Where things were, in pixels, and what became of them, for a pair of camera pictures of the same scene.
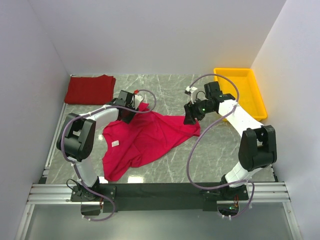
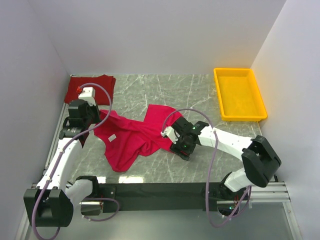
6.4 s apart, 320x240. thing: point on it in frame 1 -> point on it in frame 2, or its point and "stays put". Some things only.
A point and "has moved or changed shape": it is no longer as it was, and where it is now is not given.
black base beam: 117,197 stays put
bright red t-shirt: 129,145 has moved or changed shape
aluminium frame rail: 264,189 stays put
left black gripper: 128,119 -> 97,119
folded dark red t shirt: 90,90 stays put
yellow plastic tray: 250,98 stays put
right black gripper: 191,112 -> 177,148
